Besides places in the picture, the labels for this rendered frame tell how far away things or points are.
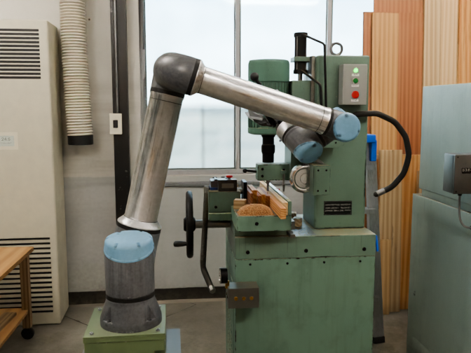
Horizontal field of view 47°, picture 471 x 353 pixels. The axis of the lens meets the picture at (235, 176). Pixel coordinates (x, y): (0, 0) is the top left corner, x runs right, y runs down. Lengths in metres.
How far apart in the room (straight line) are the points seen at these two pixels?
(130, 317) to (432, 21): 2.87
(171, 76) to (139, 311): 0.71
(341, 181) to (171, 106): 0.86
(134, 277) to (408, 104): 2.54
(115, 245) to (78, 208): 2.01
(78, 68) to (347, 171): 1.81
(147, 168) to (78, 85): 1.70
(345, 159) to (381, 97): 1.41
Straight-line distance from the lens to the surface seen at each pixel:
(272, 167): 2.31
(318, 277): 2.26
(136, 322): 1.70
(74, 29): 3.45
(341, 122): 1.72
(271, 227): 2.09
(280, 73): 2.26
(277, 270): 2.21
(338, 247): 2.24
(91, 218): 3.67
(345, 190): 2.32
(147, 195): 1.80
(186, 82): 1.65
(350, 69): 2.24
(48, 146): 3.34
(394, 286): 3.69
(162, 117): 1.78
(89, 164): 3.61
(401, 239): 3.67
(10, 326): 3.15
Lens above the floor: 1.31
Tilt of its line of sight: 7 degrees down
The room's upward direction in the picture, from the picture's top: straight up
